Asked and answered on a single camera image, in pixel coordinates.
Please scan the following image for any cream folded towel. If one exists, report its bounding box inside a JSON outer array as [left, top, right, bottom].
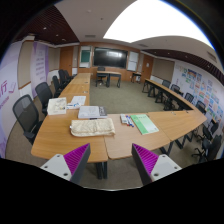
[[70, 118, 115, 137]]

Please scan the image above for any wooden presenter desk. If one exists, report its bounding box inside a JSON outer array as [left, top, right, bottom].
[[96, 71, 121, 88]]

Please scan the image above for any right row wooden table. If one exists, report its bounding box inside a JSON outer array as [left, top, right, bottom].
[[142, 79, 195, 111]]

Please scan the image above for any white box with markers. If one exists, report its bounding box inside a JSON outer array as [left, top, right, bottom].
[[120, 114, 134, 127]]

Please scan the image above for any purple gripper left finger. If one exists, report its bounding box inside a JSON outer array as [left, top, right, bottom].
[[41, 144, 91, 184]]

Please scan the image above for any large black wall screen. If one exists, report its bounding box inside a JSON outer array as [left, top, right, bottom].
[[93, 47, 128, 69]]

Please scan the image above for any white closed laptop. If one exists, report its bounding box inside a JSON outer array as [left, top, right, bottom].
[[78, 106, 107, 119]]

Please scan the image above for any cream folded cloth bag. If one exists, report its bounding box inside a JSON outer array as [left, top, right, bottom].
[[47, 97, 67, 115]]

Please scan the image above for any black mesh office chair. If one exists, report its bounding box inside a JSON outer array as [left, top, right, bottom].
[[12, 94, 42, 144]]

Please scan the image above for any white paper stack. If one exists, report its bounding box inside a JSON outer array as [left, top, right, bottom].
[[67, 96, 86, 109]]

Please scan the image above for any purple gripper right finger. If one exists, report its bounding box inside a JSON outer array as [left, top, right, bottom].
[[131, 144, 181, 185]]

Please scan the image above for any black office chair right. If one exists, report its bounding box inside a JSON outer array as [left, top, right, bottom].
[[196, 135, 222, 163]]

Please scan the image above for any green booklet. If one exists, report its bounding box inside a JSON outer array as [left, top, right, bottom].
[[131, 114, 159, 135]]

